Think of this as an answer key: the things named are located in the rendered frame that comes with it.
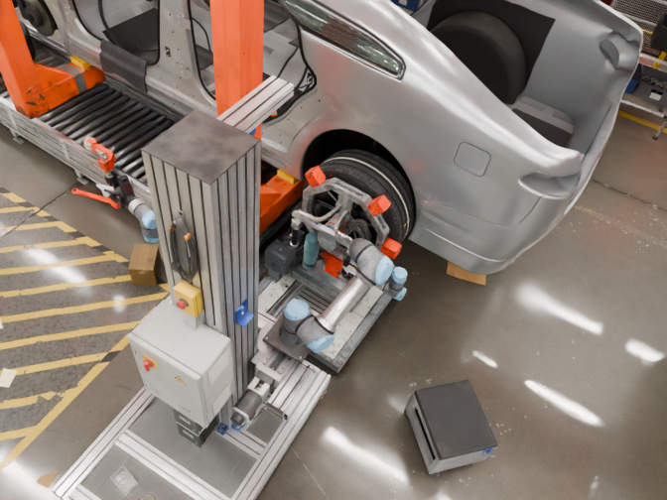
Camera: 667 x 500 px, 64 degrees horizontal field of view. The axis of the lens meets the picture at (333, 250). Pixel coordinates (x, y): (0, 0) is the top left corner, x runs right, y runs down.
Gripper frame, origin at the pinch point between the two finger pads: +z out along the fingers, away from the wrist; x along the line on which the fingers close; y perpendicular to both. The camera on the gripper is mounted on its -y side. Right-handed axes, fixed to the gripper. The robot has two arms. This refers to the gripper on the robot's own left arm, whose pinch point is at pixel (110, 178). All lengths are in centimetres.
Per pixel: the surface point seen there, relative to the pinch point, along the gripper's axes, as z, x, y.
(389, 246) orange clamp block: -102, 103, 22
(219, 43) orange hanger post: -18, 46, -67
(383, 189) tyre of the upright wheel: -85, 107, -5
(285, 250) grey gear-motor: -39, 93, 71
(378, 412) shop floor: -147, 79, 114
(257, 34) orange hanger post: -27, 58, -73
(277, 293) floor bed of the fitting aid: -44, 87, 105
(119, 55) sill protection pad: 131, 84, 15
